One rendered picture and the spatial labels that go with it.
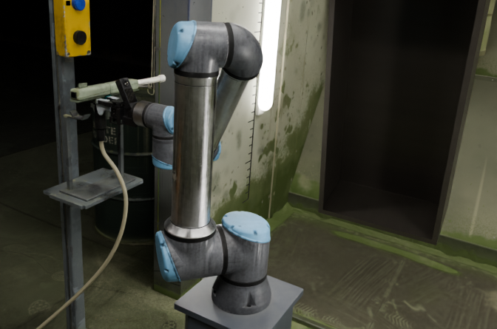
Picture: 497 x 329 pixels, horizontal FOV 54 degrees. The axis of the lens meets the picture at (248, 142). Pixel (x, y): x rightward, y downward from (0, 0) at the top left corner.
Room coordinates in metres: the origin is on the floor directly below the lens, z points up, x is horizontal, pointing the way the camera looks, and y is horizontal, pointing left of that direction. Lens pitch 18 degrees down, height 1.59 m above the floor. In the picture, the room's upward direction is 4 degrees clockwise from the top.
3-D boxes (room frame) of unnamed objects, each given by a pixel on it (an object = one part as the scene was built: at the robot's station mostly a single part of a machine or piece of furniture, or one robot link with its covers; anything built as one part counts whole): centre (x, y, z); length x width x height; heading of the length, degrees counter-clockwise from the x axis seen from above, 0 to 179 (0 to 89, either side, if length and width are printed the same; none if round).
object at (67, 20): (1.82, 0.67, 1.42); 0.12 x 0.06 x 0.26; 152
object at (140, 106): (1.67, 0.37, 1.13); 0.10 x 0.05 x 0.09; 152
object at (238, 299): (1.34, -0.01, 0.69); 0.19 x 0.19 x 0.10
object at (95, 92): (1.87, 0.50, 1.10); 0.49 x 0.05 x 0.23; 152
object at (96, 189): (1.77, 0.58, 0.95); 0.26 x 0.15 x 0.32; 152
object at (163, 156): (1.62, 0.28, 1.02); 0.12 x 0.09 x 0.12; 112
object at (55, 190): (1.78, 0.59, 0.78); 0.31 x 0.23 x 0.01; 152
